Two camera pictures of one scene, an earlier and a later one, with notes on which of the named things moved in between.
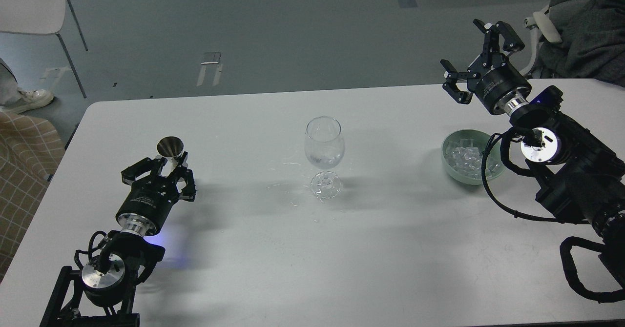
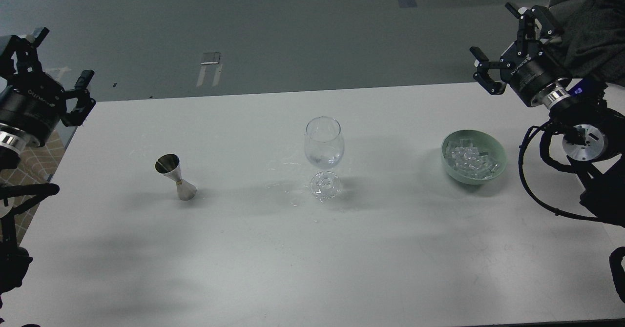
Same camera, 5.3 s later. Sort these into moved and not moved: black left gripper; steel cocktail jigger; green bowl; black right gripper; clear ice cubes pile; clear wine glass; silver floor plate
Moved: steel cocktail jigger; black left gripper; black right gripper
Not moved: green bowl; clear ice cubes pile; silver floor plate; clear wine glass
